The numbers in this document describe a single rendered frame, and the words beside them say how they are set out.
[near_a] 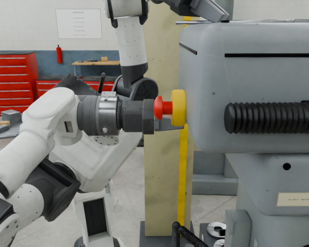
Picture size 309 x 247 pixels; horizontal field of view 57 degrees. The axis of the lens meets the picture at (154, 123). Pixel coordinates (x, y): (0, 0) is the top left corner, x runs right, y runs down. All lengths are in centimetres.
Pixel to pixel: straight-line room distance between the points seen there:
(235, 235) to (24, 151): 41
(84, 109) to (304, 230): 45
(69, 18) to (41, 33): 102
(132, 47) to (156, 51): 127
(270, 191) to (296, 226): 9
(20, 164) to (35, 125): 8
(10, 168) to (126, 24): 56
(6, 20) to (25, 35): 69
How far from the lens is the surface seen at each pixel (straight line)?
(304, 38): 36
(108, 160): 81
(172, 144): 236
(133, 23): 90
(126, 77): 93
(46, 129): 57
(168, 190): 256
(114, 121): 59
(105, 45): 957
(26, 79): 555
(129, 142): 85
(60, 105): 59
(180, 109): 43
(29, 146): 56
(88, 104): 60
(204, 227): 123
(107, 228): 123
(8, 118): 368
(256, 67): 34
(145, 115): 57
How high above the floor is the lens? 188
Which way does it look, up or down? 19 degrees down
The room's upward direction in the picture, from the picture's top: straight up
